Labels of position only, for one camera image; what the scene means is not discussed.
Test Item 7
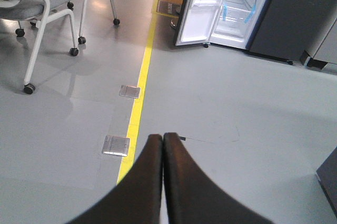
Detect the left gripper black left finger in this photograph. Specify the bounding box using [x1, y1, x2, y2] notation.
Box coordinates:
[69, 134, 163, 223]

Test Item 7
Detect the near silver floor socket plate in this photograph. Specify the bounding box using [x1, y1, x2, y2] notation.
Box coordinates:
[102, 135, 130, 157]

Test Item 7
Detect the grey cabinet beside fridge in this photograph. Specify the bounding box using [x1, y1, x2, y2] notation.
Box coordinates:
[300, 14, 336, 74]

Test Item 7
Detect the yellow floor tape line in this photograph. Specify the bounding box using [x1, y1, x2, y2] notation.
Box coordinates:
[116, 0, 158, 183]

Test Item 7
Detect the grey office chair white frame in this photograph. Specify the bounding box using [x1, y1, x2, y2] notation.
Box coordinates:
[1, 0, 78, 94]

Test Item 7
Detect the silver floor socket plate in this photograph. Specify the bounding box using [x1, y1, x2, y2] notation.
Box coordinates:
[102, 135, 130, 157]
[119, 85, 141, 99]

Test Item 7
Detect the grey fridge with open door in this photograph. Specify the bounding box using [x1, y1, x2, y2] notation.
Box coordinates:
[173, 0, 337, 65]

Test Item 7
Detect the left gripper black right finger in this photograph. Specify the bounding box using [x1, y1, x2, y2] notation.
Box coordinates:
[163, 132, 271, 223]

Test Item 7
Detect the white open fridge door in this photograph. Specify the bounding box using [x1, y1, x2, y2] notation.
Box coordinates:
[174, 0, 222, 46]

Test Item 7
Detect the far silver floor socket plate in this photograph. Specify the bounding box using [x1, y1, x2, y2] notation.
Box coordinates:
[119, 85, 141, 99]

